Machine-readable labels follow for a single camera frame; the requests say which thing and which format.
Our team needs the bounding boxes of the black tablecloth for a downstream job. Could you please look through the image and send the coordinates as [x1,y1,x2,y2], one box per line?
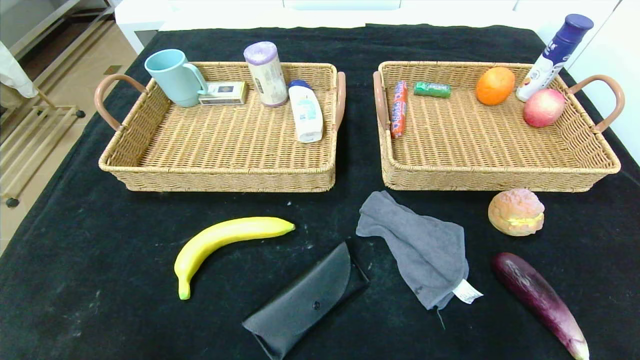
[0,22,640,360]

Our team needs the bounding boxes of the light blue plastic mug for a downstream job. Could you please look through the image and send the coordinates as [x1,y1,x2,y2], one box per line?
[144,48,208,108]

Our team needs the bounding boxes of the small white card box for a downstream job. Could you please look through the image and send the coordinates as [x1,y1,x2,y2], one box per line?
[198,81,248,106]

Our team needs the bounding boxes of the purple eggplant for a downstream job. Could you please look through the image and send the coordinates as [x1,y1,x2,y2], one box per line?
[491,252,591,360]

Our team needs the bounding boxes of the woven wicker basket brown handles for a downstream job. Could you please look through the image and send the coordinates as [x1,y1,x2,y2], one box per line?
[94,61,347,193]
[372,61,626,193]

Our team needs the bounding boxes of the light wooden wheeled rack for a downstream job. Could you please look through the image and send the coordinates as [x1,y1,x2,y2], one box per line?
[0,87,86,209]

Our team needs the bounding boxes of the black glasses case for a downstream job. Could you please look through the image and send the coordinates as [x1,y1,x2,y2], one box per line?
[242,241,371,360]

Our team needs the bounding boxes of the yellow banana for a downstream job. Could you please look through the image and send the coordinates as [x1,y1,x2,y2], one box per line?
[173,216,296,301]

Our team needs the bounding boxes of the orange fruit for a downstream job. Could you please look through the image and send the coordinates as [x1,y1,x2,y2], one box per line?
[475,66,516,106]

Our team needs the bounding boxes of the purple-topped beige roll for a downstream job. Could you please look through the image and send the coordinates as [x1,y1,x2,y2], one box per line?
[243,41,289,108]

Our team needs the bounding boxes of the orange-red candy tube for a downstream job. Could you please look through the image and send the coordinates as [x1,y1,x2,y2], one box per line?
[390,80,408,139]

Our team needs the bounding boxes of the toy burger bun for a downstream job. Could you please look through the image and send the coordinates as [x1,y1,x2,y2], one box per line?
[488,188,546,237]

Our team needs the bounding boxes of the white lotion bottle blue cap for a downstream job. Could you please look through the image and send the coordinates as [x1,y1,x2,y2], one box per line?
[288,80,324,144]

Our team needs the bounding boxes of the white hanging fabric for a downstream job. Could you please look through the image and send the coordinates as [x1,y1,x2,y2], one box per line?
[0,42,39,99]

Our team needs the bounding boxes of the grey cloth with white tag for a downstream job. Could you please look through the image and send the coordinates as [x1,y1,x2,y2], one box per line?
[355,190,484,331]

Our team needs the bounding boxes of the green candy pack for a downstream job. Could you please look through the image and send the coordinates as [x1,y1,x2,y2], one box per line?
[413,81,452,99]

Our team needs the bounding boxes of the white bottle purple cap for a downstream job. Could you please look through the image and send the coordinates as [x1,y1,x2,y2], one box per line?
[516,14,595,103]

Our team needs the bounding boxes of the red apple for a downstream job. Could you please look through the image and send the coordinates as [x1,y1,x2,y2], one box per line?
[523,88,567,128]

